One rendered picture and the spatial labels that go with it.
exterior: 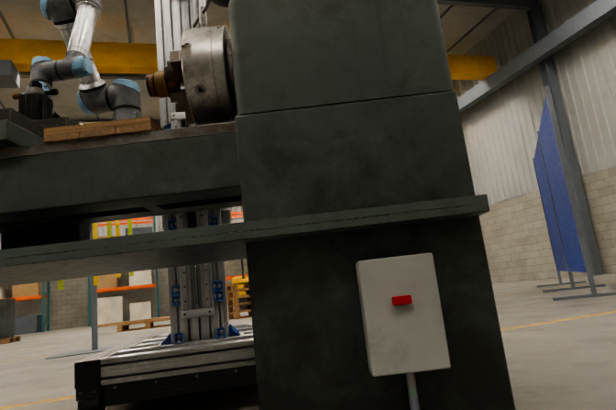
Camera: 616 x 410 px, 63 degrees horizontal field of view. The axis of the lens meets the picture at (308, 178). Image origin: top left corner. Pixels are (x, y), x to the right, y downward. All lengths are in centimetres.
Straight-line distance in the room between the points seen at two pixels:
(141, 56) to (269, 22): 1137
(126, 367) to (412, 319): 118
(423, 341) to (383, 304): 12
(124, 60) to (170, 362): 1109
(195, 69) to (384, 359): 94
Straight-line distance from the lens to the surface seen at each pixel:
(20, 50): 1309
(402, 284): 121
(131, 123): 148
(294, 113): 135
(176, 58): 157
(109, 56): 1281
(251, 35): 146
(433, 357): 123
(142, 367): 204
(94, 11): 226
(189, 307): 226
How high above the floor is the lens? 38
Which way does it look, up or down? 13 degrees up
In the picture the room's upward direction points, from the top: 7 degrees counter-clockwise
